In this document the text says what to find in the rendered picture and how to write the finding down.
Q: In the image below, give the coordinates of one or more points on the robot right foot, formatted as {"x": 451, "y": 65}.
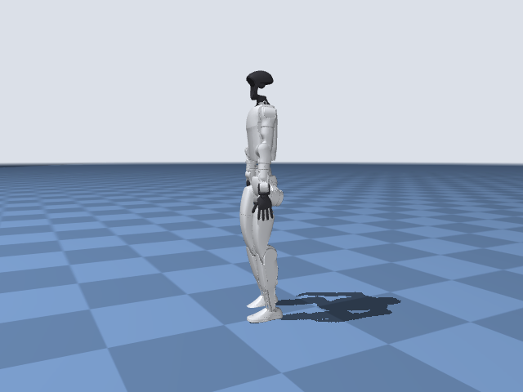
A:
{"x": 259, "y": 302}

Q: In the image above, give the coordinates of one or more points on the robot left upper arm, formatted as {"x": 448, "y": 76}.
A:
{"x": 268, "y": 116}

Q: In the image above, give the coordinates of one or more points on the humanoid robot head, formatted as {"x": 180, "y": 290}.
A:
{"x": 258, "y": 79}

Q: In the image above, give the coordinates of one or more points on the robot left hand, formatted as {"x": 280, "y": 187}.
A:
{"x": 263, "y": 203}

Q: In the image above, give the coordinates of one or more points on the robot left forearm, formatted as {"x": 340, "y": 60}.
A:
{"x": 264, "y": 163}

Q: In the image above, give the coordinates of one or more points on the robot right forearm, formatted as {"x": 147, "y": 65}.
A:
{"x": 250, "y": 170}

